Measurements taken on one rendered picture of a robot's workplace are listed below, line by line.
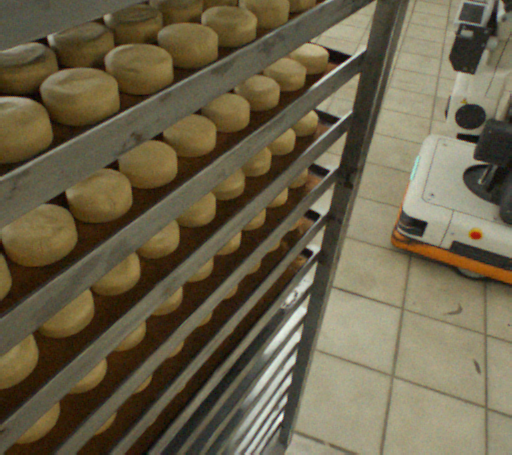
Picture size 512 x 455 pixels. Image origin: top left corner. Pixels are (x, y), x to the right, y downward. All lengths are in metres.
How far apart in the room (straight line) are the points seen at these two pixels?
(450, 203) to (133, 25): 1.76
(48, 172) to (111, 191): 0.12
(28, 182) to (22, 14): 0.09
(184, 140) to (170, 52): 0.08
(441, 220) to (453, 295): 0.31
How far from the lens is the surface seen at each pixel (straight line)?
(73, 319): 0.45
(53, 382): 0.42
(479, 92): 1.97
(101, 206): 0.40
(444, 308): 2.08
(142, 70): 0.38
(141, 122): 0.34
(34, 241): 0.38
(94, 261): 0.37
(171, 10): 0.50
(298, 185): 0.74
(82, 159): 0.31
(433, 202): 2.07
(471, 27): 1.87
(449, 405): 1.85
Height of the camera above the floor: 1.50
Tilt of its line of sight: 41 degrees down
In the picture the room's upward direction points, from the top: 5 degrees clockwise
